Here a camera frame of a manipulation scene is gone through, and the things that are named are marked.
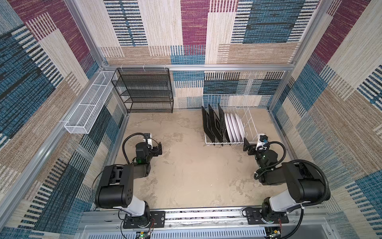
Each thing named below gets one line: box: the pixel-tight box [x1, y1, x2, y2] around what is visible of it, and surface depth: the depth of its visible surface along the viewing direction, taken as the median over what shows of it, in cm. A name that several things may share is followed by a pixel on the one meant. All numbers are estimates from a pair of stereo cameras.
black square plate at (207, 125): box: [201, 105, 216, 146], surface depth 91 cm
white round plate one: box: [224, 112, 235, 142], surface depth 91 cm
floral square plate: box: [208, 104, 224, 146], surface depth 91 cm
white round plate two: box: [229, 113, 241, 143], surface depth 92 cm
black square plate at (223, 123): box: [217, 103, 231, 143], surface depth 91 cm
